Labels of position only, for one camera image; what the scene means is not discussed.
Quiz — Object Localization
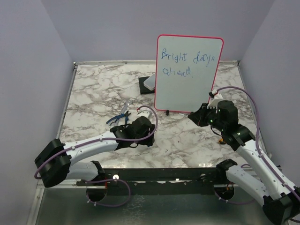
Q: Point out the black flat box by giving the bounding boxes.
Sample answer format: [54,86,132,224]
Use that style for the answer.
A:
[138,75,156,95]

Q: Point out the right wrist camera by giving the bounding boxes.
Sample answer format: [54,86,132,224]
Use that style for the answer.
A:
[207,89,224,109]

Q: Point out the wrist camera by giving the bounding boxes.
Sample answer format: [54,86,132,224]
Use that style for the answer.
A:
[207,89,224,109]
[137,110,152,120]

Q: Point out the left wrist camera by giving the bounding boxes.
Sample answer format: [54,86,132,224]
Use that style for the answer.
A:
[137,110,152,120]

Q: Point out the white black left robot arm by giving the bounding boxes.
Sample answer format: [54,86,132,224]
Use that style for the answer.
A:
[34,116,158,188]

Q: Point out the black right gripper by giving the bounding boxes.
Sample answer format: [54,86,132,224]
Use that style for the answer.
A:
[189,102,226,131]

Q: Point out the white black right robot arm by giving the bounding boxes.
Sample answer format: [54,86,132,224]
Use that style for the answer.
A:
[188,100,300,225]

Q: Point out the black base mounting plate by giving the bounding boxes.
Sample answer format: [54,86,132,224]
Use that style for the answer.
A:
[76,167,231,196]

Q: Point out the pink framed whiteboard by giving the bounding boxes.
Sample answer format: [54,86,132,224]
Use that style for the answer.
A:
[154,34,224,113]

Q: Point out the silver open-end wrench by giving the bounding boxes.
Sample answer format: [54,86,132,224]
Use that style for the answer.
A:
[120,100,131,116]

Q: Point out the aluminium table frame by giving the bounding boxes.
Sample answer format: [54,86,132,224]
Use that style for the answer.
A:
[30,61,269,225]

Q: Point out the yellow utility knife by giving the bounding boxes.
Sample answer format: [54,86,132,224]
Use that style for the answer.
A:
[218,139,226,144]

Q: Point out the blue handled pliers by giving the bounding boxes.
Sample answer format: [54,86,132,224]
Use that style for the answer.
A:
[106,111,131,125]

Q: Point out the white grey eraser box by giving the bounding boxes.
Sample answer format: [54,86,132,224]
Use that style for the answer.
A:
[143,74,156,90]

